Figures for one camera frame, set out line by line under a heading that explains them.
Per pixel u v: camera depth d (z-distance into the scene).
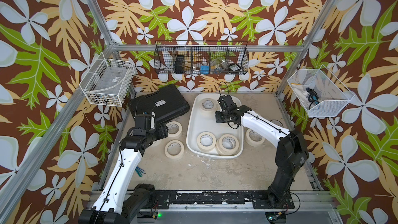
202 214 0.72
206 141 0.94
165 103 1.04
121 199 0.41
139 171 0.83
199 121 1.02
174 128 1.00
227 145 0.92
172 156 0.86
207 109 1.01
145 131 0.57
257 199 0.75
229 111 0.68
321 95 0.82
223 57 0.97
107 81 0.80
